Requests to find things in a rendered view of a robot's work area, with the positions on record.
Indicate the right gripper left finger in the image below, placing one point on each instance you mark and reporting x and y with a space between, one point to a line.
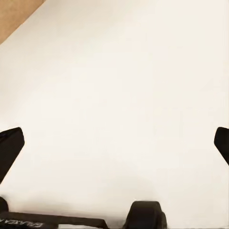
11 143

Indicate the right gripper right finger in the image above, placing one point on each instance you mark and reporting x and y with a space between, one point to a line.
221 142

